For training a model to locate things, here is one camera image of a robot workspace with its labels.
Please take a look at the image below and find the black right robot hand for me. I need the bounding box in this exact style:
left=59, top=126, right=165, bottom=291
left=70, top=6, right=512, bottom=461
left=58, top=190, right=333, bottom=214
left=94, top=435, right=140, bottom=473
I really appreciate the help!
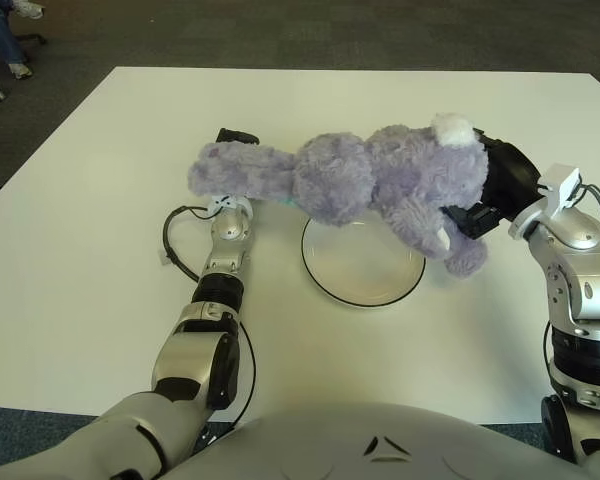
left=442, top=128, right=544, bottom=239

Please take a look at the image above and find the person leg in blue jeans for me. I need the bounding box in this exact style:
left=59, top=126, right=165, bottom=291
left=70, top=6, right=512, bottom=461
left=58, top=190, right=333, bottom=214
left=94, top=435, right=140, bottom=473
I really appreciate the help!
left=0, top=0, right=26, bottom=66

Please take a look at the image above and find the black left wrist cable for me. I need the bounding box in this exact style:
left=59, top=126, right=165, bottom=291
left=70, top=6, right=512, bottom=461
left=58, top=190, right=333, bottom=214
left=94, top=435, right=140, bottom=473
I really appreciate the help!
left=162, top=204, right=216, bottom=281

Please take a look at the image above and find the purple plush doll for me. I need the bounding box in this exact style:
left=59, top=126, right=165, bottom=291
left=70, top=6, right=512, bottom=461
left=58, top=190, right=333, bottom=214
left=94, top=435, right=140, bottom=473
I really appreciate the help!
left=187, top=113, right=491, bottom=276

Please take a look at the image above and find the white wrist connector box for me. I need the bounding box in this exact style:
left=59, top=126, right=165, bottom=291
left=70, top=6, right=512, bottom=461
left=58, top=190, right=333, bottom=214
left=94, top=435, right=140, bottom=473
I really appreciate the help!
left=207, top=194, right=254, bottom=216
left=537, top=162, right=581, bottom=219

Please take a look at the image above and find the grey robot torso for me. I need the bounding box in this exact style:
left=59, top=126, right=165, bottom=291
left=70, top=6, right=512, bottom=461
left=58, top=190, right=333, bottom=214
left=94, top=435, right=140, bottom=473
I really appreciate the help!
left=169, top=401, right=596, bottom=480

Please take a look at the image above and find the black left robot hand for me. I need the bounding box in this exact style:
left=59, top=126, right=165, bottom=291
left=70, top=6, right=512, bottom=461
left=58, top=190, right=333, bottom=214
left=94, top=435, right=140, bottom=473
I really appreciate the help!
left=215, top=128, right=259, bottom=146

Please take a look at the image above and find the black office chair base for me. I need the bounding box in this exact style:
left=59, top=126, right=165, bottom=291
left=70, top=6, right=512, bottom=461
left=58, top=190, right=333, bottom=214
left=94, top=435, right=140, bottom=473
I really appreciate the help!
left=0, top=29, right=46, bottom=71

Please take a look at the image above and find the white right wrist connector box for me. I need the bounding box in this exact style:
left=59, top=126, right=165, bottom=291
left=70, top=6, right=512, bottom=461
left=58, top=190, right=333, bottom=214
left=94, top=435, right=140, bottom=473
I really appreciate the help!
left=537, top=162, right=581, bottom=219

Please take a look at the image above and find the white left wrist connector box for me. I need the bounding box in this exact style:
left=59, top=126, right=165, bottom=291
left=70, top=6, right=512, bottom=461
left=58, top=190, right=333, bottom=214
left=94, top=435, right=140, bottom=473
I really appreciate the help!
left=207, top=194, right=254, bottom=216

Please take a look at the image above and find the white plate with black rim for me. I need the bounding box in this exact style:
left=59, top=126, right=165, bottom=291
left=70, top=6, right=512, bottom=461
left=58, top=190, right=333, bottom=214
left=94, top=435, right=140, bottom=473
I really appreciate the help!
left=300, top=214, right=427, bottom=308

